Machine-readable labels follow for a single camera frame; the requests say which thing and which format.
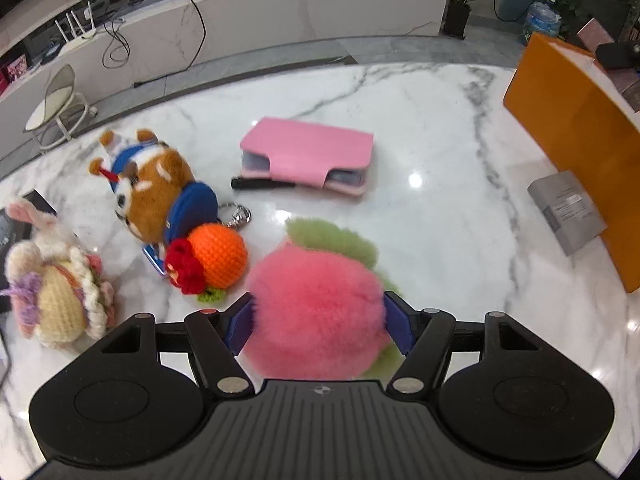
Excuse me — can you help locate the orange crochet ball red flower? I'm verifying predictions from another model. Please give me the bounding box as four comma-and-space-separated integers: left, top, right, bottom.
164, 223, 248, 304

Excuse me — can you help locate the pink fluffy peach plush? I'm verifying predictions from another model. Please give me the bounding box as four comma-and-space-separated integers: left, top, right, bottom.
243, 218, 402, 382

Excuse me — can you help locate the black pen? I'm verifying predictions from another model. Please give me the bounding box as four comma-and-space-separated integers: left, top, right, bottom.
231, 177, 296, 191

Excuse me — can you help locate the brown dog plush blue outfit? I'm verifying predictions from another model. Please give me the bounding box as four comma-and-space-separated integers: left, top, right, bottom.
89, 129, 220, 275

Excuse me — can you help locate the crochet bunny doll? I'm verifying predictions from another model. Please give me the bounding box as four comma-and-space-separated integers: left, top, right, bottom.
1, 198, 116, 348

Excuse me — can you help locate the pink wallet case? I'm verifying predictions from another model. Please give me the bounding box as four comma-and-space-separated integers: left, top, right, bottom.
238, 117, 373, 196

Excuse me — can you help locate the dark small card box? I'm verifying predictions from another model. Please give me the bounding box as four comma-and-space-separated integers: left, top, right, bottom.
527, 171, 606, 257

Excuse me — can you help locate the black charger box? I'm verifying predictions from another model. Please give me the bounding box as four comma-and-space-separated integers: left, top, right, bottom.
0, 190, 56, 289

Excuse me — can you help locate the orange storage box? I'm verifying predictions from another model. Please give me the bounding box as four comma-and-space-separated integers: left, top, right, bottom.
503, 34, 639, 292

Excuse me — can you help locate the metal keyring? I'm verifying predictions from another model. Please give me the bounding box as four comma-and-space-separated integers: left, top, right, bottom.
218, 203, 252, 231

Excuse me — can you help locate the white stool chair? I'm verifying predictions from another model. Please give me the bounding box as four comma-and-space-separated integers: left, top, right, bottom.
23, 64, 99, 154

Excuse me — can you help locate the white marble tv bench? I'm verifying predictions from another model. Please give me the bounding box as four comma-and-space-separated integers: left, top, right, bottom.
1, 0, 447, 152

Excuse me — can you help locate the white wifi router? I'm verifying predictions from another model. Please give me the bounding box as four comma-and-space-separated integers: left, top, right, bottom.
54, 1, 98, 54

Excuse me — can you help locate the blue water jug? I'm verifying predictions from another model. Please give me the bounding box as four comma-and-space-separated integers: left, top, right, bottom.
521, 2, 562, 46

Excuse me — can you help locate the black power cable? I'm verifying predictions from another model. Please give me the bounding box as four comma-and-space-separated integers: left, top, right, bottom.
132, 0, 241, 88

